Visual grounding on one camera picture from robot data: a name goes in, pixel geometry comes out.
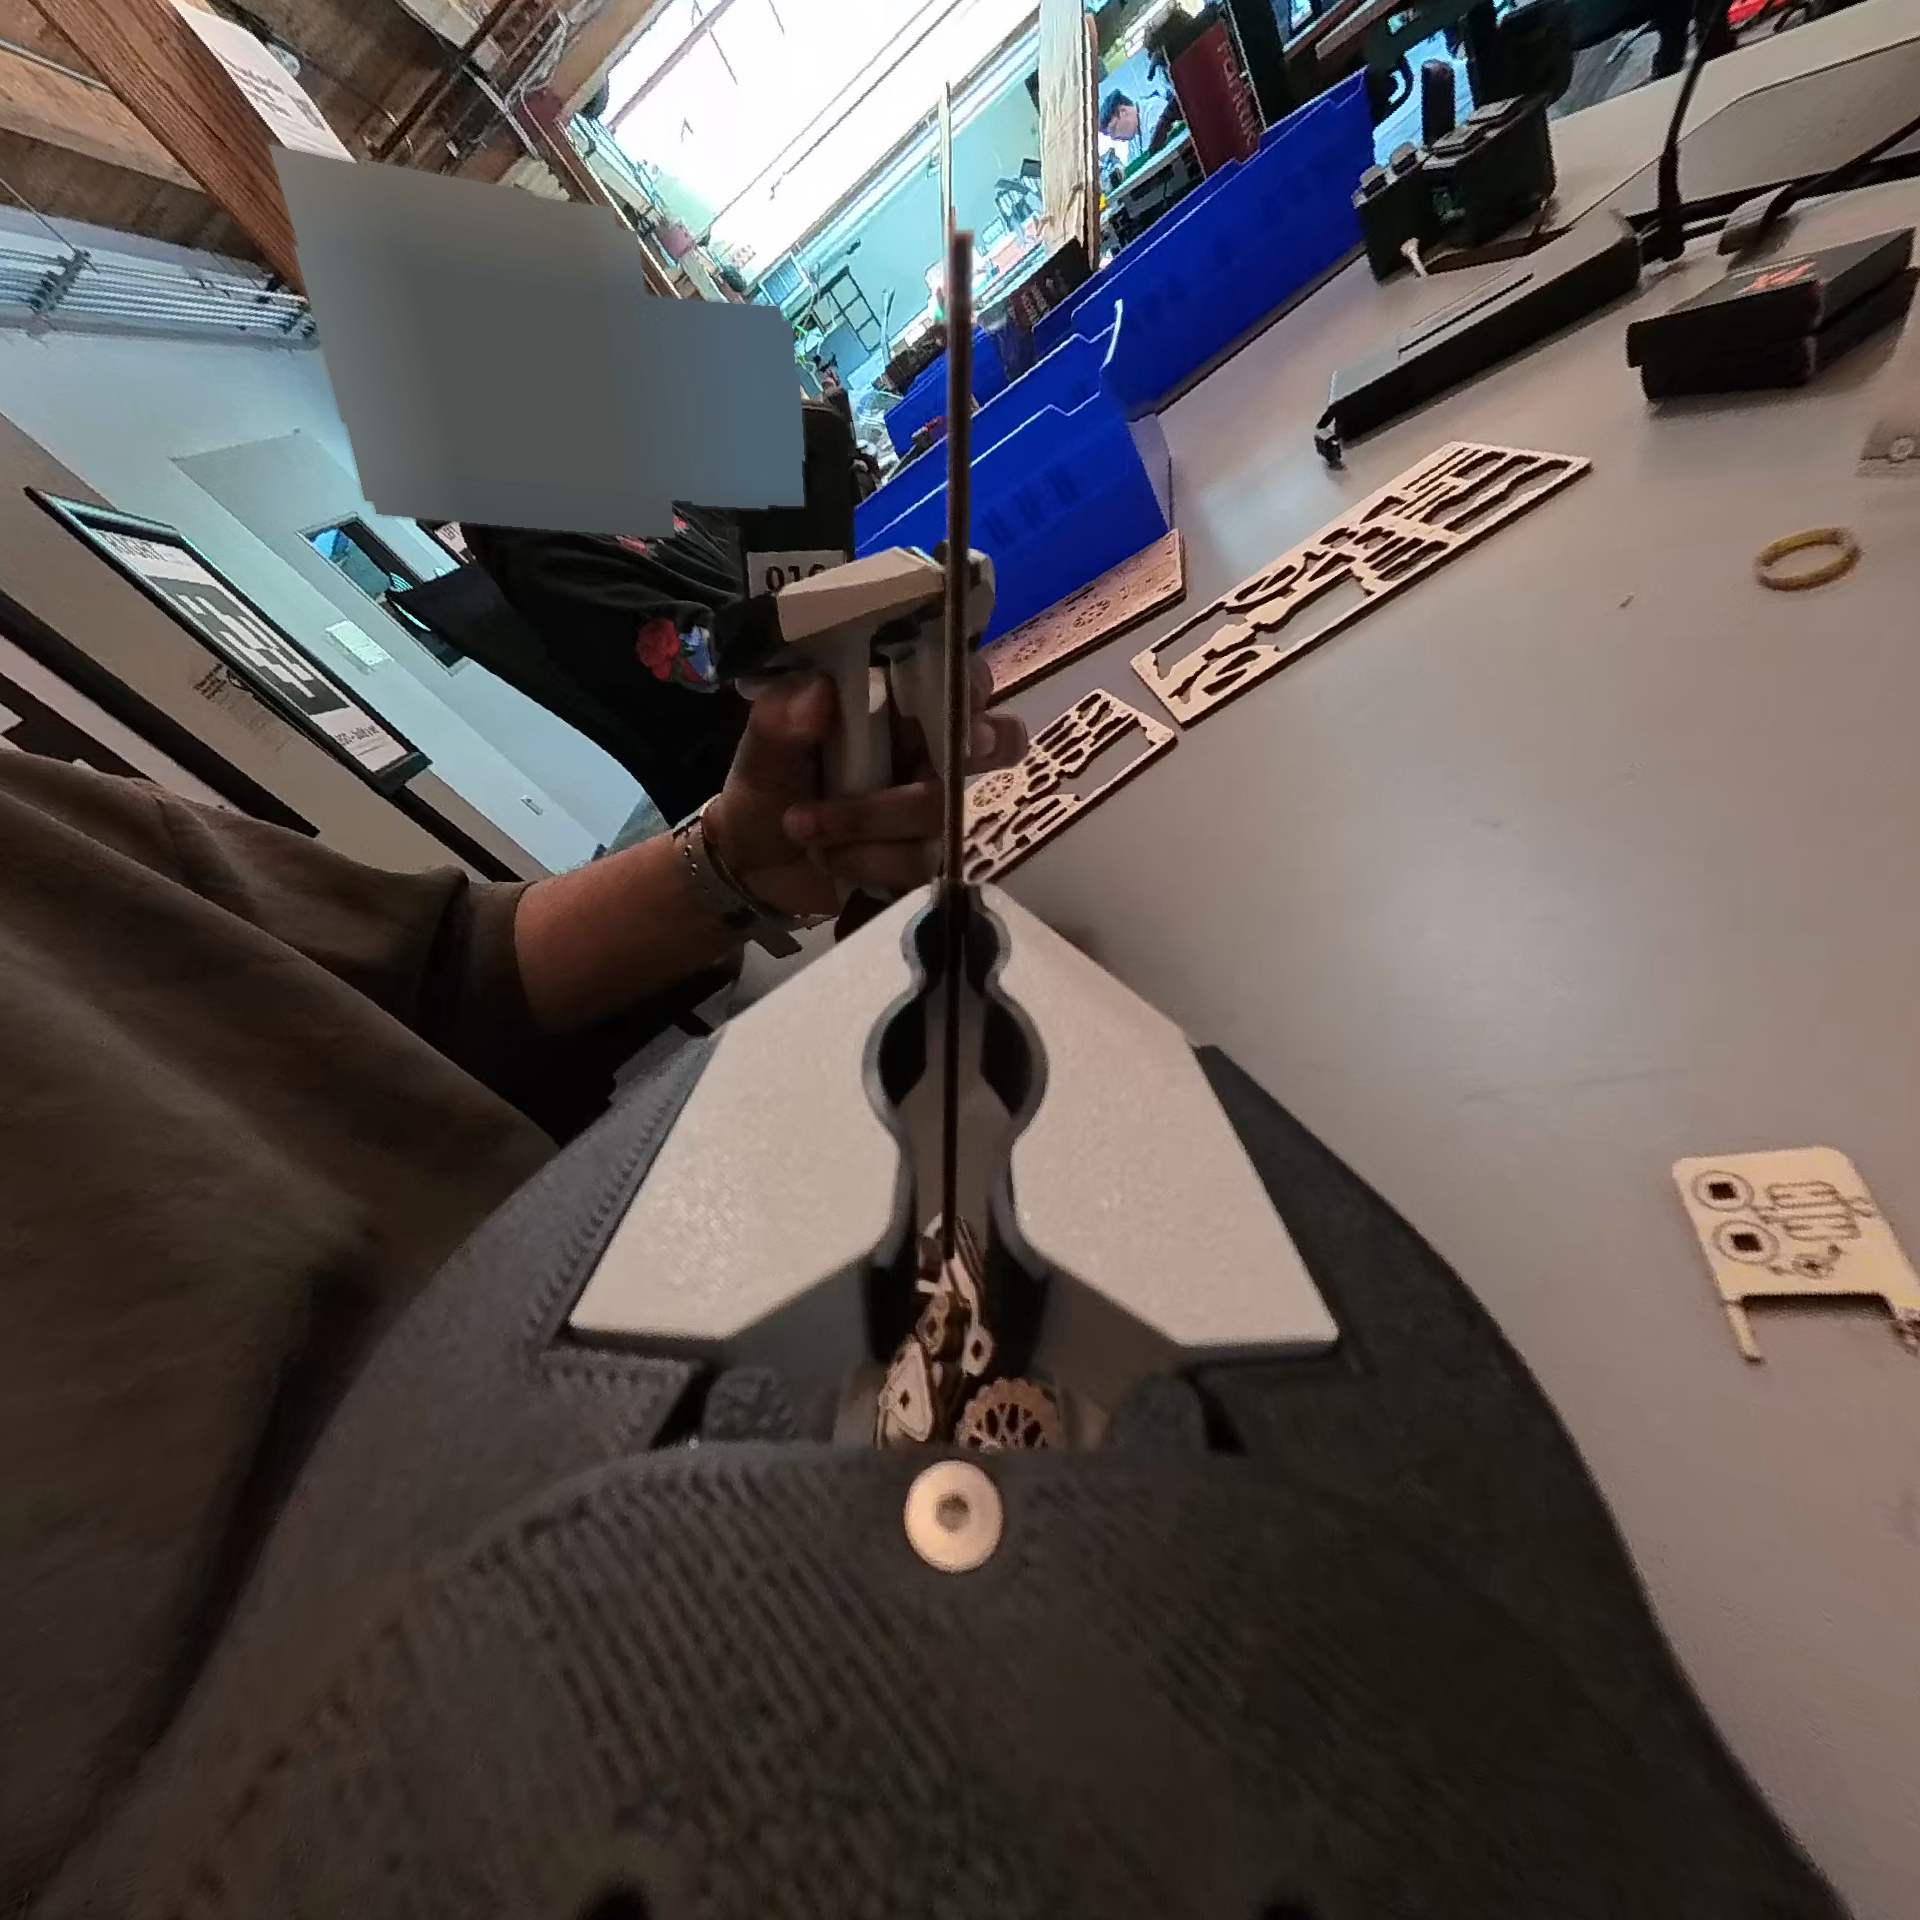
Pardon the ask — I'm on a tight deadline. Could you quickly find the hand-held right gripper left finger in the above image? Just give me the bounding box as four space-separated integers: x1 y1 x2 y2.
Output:
567 886 943 1411

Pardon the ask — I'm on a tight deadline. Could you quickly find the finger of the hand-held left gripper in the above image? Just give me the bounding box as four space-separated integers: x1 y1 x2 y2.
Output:
772 549 948 801
894 549 999 790

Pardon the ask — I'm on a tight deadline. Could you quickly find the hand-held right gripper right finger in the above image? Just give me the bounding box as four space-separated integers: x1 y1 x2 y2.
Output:
973 886 1342 1450

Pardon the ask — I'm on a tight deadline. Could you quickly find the person's left forearm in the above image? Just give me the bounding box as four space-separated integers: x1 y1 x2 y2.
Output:
509 818 749 1038

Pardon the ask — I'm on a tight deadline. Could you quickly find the grey desk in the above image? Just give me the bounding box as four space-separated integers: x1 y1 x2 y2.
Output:
661 0 1920 1920

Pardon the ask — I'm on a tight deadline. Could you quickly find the person's left hand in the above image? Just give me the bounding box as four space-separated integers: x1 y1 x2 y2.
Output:
723 653 1030 901

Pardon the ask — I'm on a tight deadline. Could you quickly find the wooden sheet with engraved gears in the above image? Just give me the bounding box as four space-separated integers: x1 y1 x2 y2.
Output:
985 533 1184 698

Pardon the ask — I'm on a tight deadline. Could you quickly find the blue plastic bin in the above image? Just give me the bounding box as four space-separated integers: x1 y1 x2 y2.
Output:
1074 66 1376 419
852 340 1174 639

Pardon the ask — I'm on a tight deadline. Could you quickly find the wooden sheet with curvy cutouts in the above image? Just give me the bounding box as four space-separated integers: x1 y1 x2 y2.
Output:
961 688 1176 889

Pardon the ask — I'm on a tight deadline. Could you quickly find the person's olive sweater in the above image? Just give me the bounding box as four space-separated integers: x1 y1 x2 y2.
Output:
0 749 706 1920

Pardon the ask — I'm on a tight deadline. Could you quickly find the small pale wooden sheet fragment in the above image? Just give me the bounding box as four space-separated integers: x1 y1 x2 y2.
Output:
1673 1148 1920 1360

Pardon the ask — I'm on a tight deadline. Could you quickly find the long wooden sheet with cutouts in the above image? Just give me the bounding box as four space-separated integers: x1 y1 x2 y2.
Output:
1128 443 1592 726

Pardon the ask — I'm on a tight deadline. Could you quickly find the black flat device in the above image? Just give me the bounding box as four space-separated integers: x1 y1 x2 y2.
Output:
1316 209 1647 463

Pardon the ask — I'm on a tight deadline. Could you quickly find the black box with red mark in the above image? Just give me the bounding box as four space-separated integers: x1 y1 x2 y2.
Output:
1627 227 1920 403

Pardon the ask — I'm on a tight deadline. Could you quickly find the silver bracelet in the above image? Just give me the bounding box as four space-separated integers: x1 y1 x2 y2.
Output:
669 801 836 938

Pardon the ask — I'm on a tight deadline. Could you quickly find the black cable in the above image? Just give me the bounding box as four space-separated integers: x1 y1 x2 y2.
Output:
1647 0 1728 262

